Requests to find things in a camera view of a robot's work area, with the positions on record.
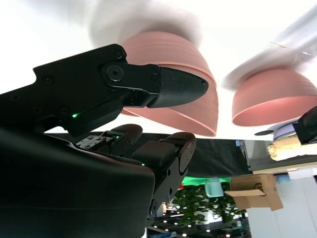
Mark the cardboard box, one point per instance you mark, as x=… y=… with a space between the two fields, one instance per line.
x=257 y=193

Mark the green leafy plants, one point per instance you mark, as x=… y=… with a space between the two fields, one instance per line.
x=193 y=205

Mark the pink plastic bowl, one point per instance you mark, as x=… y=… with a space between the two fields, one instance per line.
x=272 y=94
x=161 y=47
x=198 y=111

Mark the teal plastic container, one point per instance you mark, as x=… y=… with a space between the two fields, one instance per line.
x=214 y=188

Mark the beige fuzzy roll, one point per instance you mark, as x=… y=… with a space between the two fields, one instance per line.
x=284 y=148

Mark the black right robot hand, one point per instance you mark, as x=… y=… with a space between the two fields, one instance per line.
x=62 y=173

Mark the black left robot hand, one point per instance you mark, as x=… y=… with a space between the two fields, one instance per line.
x=308 y=126

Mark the green cloth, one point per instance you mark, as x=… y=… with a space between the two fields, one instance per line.
x=195 y=180

